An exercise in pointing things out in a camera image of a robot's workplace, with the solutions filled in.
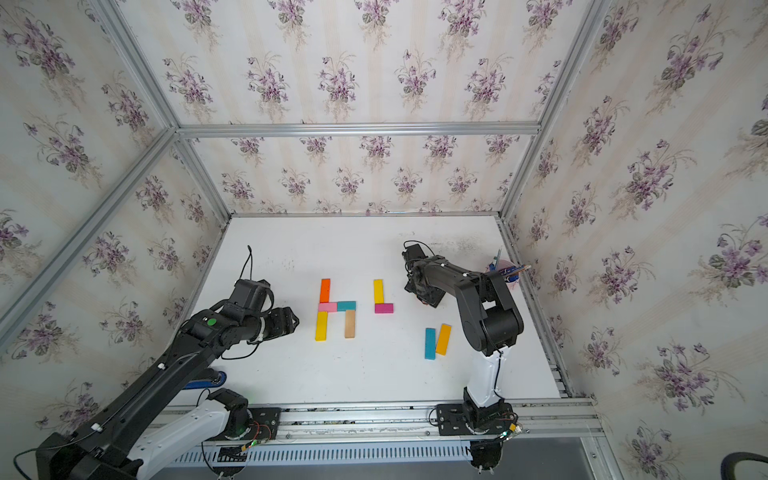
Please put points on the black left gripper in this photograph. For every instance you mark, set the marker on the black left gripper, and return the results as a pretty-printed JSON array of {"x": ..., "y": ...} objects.
[{"x": 283, "y": 325}]

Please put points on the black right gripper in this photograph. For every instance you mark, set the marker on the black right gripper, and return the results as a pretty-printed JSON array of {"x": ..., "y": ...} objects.
[{"x": 432, "y": 298}]

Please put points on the amber orange block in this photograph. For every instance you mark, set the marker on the amber orange block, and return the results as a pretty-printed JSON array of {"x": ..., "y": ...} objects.
[{"x": 443, "y": 339}]

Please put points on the teal block group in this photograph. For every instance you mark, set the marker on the teal block group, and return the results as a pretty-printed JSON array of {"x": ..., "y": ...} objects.
[
  {"x": 430, "y": 344},
  {"x": 346, "y": 305}
]

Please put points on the yellow block group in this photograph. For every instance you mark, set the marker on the yellow block group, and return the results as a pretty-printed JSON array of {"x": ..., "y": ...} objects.
[
  {"x": 321, "y": 326},
  {"x": 379, "y": 297}
]

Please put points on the magenta block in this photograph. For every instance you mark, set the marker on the magenta block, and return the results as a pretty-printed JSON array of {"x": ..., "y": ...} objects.
[{"x": 384, "y": 308}]

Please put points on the natural wood block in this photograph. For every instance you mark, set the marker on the natural wood block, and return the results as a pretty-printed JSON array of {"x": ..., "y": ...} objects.
[{"x": 350, "y": 324}]

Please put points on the blue object behind arm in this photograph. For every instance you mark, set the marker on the blue object behind arm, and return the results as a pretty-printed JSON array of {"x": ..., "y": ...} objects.
[{"x": 212, "y": 379}]

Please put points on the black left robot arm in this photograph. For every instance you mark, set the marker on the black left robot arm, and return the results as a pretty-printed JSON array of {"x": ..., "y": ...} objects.
[{"x": 114, "y": 443}]

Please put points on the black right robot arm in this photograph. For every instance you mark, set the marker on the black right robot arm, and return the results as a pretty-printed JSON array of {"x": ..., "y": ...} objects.
[{"x": 490, "y": 321}]

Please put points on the pink pen cup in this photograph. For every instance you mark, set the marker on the pink pen cup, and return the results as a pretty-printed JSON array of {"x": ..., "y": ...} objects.
[{"x": 508, "y": 270}]

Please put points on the white vent grille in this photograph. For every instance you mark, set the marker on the white vent grille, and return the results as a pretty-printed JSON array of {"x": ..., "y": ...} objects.
[{"x": 326, "y": 454}]

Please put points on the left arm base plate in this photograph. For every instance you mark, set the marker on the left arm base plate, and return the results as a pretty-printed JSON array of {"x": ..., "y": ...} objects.
[{"x": 255, "y": 424}]

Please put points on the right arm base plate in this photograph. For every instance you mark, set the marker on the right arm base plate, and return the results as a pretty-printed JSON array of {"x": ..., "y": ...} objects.
[{"x": 463, "y": 420}]

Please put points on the aluminium front rail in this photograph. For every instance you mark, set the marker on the aluminium front rail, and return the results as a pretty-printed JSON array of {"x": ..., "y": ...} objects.
[{"x": 360, "y": 420}]

